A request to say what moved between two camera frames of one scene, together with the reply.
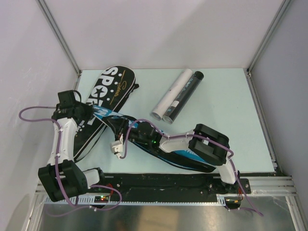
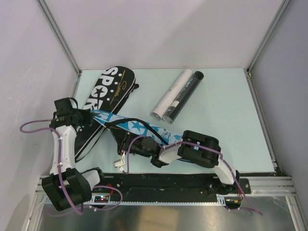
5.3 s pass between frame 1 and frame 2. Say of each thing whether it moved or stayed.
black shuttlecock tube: stayed
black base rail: stayed
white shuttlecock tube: stayed
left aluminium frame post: stayed
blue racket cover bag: moved
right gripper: moved
